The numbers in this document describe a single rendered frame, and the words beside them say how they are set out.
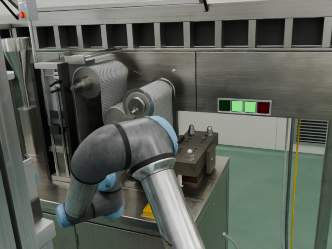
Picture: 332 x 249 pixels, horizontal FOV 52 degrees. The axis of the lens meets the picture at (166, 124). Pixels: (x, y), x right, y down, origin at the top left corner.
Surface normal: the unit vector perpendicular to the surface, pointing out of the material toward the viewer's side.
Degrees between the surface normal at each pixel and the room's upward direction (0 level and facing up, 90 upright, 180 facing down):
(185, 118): 90
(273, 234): 0
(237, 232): 0
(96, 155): 76
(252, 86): 90
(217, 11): 90
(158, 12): 90
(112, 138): 46
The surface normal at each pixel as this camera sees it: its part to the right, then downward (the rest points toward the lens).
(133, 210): -0.04, -0.95
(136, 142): 0.47, -0.18
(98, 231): -0.37, 0.30
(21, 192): 0.90, 0.10
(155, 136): 0.44, -0.41
